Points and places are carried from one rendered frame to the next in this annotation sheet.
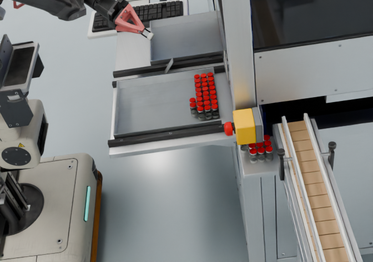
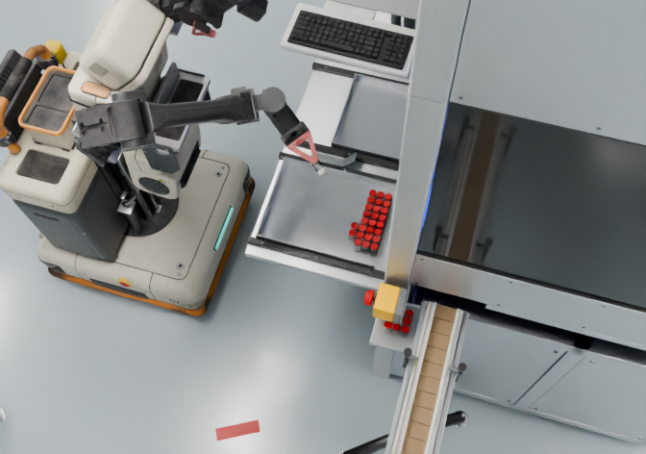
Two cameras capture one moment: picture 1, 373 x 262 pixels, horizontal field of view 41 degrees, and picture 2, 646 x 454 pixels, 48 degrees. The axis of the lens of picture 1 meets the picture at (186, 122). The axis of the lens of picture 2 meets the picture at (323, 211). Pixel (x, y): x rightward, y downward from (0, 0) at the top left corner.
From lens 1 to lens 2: 0.82 m
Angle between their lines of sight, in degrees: 21
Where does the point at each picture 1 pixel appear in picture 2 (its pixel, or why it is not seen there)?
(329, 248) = not seen: outside the picture
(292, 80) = (453, 283)
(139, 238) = (271, 277)
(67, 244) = (187, 273)
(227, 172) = not seen: hidden behind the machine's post
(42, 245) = (161, 263)
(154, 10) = (372, 40)
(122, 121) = (272, 214)
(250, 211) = not seen: hidden behind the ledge
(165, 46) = (360, 119)
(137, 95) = (301, 183)
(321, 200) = (425, 416)
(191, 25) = (402, 97)
